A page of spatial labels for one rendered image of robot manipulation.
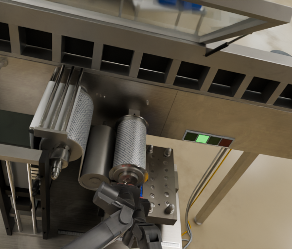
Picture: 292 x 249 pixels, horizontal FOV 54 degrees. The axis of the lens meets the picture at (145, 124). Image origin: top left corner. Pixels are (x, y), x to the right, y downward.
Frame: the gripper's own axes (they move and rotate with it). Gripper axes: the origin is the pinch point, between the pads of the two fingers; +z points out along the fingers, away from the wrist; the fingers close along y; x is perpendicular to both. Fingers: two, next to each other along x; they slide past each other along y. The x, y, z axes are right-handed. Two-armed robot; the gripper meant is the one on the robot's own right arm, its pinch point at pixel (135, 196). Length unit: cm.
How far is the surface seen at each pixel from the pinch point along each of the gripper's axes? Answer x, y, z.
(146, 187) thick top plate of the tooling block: 0.1, 5.6, 9.0
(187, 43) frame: 66, 6, -2
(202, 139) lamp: 24.2, 30.2, 20.8
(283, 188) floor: -45, 171, 137
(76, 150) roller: 22.6, -26.1, -14.4
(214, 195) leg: -33, 71, 75
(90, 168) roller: 13.4, -20.6, -7.8
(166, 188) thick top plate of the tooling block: 0.7, 15.5, 10.1
